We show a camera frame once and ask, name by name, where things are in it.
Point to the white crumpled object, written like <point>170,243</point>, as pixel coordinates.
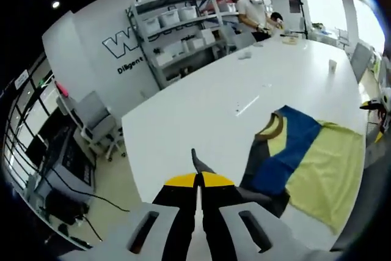
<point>245,55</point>

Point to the office desk with equipment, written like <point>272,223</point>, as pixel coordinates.
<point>70,163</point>

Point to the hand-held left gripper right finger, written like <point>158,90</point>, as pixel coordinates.
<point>223,221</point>

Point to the white floor stand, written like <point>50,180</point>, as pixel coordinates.
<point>65,105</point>

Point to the yellow green item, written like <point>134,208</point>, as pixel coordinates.
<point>378,66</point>

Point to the yellow blue grey garment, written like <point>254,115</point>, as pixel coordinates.
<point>320,166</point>

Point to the beige tray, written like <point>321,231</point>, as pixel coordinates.
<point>289,41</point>

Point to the pink hanging item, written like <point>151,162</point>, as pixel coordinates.
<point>62,89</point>

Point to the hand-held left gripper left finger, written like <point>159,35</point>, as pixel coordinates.
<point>177,221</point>

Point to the grey metal shelving rack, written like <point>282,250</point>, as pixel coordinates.
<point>183,24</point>

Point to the black computer monitor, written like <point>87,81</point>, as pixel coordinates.
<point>58,123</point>
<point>36,151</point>

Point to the small white box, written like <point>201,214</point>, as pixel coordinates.
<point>332,66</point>

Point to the black monitor on stand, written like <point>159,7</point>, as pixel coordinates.
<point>294,2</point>

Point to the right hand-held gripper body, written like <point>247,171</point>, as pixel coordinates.
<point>386,100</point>

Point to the group of white storage bins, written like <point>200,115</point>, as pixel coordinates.
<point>169,18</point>

